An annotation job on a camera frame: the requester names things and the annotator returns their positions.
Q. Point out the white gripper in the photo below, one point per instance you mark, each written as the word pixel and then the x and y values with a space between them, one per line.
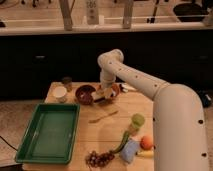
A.
pixel 108 93

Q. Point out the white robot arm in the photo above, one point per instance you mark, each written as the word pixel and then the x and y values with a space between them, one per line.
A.
pixel 179 133

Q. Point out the purple bowl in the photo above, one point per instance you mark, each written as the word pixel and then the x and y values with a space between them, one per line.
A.
pixel 83 94

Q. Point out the dark green glass cup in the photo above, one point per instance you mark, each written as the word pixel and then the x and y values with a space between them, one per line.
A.
pixel 67 82

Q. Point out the green chili pepper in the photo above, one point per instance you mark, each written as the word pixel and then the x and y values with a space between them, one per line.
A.
pixel 122 143

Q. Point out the white cup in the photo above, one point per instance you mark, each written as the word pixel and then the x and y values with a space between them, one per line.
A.
pixel 60 94

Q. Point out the blue sponge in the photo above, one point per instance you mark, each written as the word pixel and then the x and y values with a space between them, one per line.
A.
pixel 129 151

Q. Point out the orange peach fruit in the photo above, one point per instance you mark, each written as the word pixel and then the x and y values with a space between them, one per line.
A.
pixel 146 142

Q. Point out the bunch of red grapes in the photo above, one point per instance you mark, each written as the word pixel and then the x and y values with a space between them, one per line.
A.
pixel 94 159

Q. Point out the green plastic tray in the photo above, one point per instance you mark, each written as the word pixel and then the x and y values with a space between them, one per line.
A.
pixel 50 135

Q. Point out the yellow banana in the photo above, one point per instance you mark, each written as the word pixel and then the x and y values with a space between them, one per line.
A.
pixel 145 154

